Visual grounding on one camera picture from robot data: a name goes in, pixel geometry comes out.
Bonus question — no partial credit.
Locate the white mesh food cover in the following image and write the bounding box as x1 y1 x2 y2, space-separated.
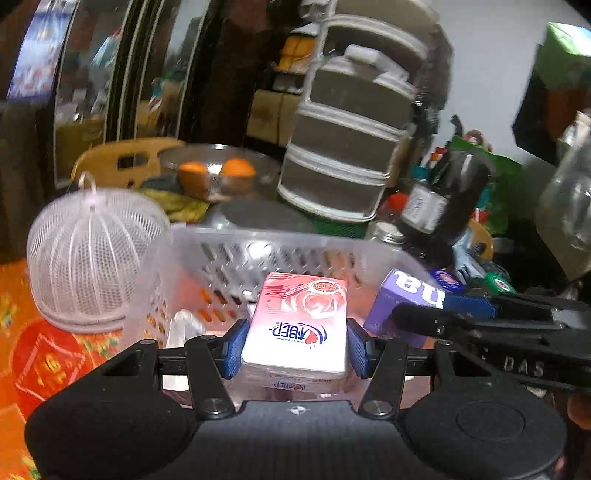
26 171 172 334

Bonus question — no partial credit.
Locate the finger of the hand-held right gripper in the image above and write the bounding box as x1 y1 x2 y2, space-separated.
392 301 513 344
438 293 557 321

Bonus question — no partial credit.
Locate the metal bowl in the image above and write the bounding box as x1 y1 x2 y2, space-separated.
158 143 283 205

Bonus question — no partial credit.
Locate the cardboard box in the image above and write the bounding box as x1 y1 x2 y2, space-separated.
248 89 298 140

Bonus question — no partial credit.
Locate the grey round lid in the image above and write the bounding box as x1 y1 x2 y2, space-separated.
202 200 317 233

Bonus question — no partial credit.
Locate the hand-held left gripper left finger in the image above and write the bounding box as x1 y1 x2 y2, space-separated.
99 318 251 420

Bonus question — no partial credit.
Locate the purple box with white letters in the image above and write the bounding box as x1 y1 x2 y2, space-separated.
363 269 452 349

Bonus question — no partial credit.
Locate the yellow plastic chair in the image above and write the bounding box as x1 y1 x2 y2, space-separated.
73 137 186 191

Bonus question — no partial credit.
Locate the white flat box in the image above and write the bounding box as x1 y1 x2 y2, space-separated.
344 44 397 77

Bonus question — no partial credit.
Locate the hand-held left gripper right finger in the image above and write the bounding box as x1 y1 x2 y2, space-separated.
345 318 497 420

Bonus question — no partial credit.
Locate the green gift bag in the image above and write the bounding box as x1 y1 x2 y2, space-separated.
510 21 591 168

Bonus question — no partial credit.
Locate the orange fruit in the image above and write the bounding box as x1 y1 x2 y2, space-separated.
178 161 214 198
220 158 257 180

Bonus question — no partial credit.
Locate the green yellow cloth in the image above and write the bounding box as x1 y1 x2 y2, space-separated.
140 176 211 224

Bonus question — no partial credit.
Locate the grey stacked drawer tower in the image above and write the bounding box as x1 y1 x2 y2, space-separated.
276 9 419 223

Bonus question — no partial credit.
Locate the dark wardrobe with mirror doors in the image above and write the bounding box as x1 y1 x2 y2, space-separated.
0 0 333 195

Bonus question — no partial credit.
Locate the silver hanging bag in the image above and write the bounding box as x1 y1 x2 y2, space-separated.
536 108 591 280

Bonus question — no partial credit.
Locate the yellow container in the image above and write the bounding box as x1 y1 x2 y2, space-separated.
278 36 319 75

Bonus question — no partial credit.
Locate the blue round lid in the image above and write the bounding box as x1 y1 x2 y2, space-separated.
431 269 464 295

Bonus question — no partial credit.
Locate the pink tissue pack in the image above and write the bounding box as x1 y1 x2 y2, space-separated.
239 271 351 393

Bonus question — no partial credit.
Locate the small clear plastic bag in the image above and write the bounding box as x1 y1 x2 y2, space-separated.
166 308 207 350

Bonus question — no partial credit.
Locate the clear plastic basket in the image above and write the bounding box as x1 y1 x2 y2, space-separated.
133 225 446 409

